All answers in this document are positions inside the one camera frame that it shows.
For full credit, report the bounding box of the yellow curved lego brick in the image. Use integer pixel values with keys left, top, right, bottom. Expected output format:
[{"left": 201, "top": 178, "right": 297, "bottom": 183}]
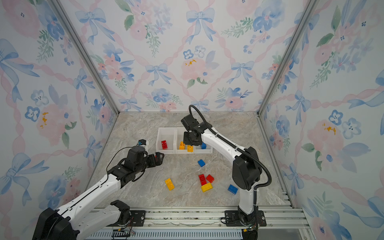
[{"left": 179, "top": 142, "right": 185, "bottom": 150}]

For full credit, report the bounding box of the red square lego brick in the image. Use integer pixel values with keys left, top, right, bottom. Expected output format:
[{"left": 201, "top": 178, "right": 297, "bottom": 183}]
[{"left": 161, "top": 140, "right": 168, "bottom": 150}]

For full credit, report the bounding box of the white three-compartment bin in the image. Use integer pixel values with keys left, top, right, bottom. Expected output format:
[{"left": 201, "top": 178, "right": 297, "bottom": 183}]
[{"left": 155, "top": 127, "right": 214, "bottom": 155}]

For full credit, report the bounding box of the small blue lego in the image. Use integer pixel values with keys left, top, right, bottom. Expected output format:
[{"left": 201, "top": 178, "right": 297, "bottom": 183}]
[{"left": 198, "top": 160, "right": 206, "bottom": 168}]

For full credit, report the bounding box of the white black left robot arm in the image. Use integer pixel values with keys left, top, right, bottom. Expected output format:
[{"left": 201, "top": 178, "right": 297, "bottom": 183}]
[{"left": 32, "top": 146, "right": 165, "bottom": 240}]

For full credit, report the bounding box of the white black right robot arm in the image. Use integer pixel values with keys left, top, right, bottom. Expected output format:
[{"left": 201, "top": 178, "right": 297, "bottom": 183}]
[{"left": 181, "top": 114, "right": 263, "bottom": 226}]

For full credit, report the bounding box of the red long lego brick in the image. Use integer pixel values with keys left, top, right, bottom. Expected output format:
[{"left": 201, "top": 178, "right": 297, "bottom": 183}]
[{"left": 199, "top": 174, "right": 207, "bottom": 186}]

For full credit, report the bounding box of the small red lego brick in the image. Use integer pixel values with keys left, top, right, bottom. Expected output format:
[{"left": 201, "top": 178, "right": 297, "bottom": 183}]
[{"left": 206, "top": 175, "right": 215, "bottom": 183}]

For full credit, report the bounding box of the yellow lego brick center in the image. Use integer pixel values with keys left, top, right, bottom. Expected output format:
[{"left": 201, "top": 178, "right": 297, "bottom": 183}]
[{"left": 201, "top": 183, "right": 213, "bottom": 193}]

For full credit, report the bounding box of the blue long lego brick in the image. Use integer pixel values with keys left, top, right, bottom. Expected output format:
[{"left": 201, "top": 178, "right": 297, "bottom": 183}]
[{"left": 228, "top": 185, "right": 239, "bottom": 195}]

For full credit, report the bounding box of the white ribbed vent strip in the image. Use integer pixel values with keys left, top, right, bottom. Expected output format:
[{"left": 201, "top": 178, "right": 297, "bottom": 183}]
[{"left": 87, "top": 229, "right": 243, "bottom": 240}]

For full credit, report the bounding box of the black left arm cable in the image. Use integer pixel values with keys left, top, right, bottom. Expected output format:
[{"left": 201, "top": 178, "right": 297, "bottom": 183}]
[{"left": 105, "top": 146, "right": 133, "bottom": 178}]

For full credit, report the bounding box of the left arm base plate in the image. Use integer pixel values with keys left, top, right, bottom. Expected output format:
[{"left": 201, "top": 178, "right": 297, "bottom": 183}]
[{"left": 108, "top": 210, "right": 146, "bottom": 227}]

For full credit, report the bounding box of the black corrugated cable hose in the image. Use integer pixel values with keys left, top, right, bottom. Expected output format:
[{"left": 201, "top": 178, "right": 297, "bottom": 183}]
[{"left": 188, "top": 104, "right": 273, "bottom": 211}]

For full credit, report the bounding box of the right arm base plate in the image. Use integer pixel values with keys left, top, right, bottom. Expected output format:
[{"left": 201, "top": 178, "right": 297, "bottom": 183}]
[{"left": 221, "top": 210, "right": 267, "bottom": 227}]

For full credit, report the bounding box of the aluminium front rail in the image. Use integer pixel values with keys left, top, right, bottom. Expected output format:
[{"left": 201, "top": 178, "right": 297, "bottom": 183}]
[{"left": 56, "top": 206, "right": 310, "bottom": 230}]

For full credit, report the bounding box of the left aluminium corner post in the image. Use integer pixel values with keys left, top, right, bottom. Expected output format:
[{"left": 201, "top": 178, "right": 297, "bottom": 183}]
[{"left": 48, "top": 0, "right": 120, "bottom": 115}]

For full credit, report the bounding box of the aluminium corner post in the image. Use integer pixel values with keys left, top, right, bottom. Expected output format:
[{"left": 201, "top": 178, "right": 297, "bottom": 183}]
[
  {"left": 48, "top": 0, "right": 120, "bottom": 115},
  {"left": 257, "top": 0, "right": 318, "bottom": 118}
]

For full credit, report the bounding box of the right aluminium corner post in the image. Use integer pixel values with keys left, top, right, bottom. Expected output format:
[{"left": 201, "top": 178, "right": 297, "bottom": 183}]
[{"left": 257, "top": 0, "right": 318, "bottom": 118}]

